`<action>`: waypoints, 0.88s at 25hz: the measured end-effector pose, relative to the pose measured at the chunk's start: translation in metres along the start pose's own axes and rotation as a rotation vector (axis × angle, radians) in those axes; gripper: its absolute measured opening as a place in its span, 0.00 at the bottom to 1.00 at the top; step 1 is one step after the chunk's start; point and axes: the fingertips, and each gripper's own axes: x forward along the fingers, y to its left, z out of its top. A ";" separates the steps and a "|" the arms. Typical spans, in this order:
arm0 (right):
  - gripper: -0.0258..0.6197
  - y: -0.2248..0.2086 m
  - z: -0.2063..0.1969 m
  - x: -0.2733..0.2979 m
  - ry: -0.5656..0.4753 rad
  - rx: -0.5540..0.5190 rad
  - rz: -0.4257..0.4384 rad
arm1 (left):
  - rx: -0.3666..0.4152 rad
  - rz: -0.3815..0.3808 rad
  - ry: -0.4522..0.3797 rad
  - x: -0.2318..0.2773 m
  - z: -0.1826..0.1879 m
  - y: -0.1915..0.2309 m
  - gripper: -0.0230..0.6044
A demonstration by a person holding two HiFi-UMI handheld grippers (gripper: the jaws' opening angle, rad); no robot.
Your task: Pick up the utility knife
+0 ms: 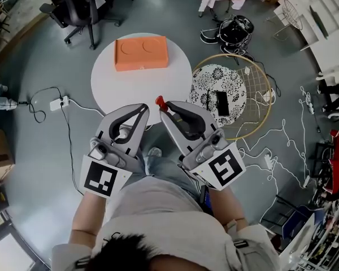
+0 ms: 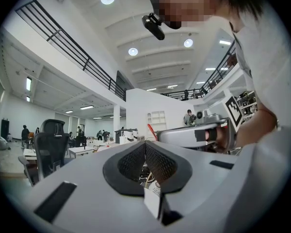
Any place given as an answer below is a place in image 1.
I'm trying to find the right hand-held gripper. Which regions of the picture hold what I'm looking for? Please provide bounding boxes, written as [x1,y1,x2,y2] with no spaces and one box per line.
[159,100,247,192]

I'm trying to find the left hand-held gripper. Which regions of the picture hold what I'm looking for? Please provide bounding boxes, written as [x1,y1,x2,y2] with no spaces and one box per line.
[79,103,151,200]

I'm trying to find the small red cylinder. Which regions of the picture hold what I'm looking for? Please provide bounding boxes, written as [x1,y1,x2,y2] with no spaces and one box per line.
[155,95,168,111]

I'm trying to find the person's right forearm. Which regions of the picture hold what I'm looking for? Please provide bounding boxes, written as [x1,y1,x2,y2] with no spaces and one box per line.
[211,186,249,229]

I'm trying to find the person's left forearm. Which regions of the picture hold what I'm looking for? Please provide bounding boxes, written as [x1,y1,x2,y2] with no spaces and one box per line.
[68,191,110,238]

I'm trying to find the person's left shoe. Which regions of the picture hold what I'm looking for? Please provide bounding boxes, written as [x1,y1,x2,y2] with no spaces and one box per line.
[118,125,131,141]

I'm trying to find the person's right shoe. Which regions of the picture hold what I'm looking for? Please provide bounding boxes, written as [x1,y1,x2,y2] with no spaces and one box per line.
[147,147,163,159]

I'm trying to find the black phone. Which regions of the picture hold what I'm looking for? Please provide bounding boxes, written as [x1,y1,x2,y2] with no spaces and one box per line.
[216,91,231,117]

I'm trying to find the white round table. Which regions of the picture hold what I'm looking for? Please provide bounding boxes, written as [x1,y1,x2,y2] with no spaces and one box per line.
[90,32,193,130]

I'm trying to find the person's grey jeans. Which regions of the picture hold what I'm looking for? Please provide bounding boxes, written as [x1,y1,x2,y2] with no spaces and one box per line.
[134,146,205,209]

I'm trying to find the black white floral cushion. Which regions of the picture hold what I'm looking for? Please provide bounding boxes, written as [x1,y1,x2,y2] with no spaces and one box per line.
[189,63,247,128]

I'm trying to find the white square power strip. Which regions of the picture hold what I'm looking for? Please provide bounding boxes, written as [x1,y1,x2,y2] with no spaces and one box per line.
[49,95,70,113]

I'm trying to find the black waist device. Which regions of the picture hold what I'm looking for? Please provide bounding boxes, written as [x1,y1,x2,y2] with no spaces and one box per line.
[199,184,213,215]

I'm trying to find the orange box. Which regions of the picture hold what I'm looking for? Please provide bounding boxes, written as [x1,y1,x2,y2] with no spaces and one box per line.
[113,35,170,72]

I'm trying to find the person's grey shirt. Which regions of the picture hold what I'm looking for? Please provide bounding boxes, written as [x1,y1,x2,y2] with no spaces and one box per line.
[50,174,281,271]

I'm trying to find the brown cardboard box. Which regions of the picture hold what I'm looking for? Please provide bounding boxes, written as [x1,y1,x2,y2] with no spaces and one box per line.
[0,128,16,186]

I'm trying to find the black office chair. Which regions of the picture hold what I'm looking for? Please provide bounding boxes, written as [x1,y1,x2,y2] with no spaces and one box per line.
[38,0,123,51]

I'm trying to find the blue chair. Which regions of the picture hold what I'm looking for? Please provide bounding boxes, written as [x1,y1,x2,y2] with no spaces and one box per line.
[280,204,326,240]

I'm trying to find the dark long tool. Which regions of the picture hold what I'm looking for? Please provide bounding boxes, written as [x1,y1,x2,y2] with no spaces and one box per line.
[308,5,329,40]

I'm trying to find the white shelf unit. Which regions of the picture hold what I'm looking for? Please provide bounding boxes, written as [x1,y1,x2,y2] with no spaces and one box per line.
[272,0,339,76]

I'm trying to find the short white power cable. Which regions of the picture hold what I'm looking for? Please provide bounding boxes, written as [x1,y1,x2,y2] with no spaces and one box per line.
[68,99,106,117]

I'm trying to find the black power cable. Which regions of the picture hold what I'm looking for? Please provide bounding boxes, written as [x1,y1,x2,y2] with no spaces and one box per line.
[18,86,85,196]

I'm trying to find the gold wire side table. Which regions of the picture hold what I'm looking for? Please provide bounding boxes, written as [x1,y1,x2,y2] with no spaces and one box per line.
[190,53,273,141]

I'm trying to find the long tangled white cable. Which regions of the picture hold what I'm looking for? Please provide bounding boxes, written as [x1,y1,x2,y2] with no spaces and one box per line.
[235,85,316,226]

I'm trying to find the white wire chair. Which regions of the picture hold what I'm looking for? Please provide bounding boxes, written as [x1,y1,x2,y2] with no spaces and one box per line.
[266,0,305,41]

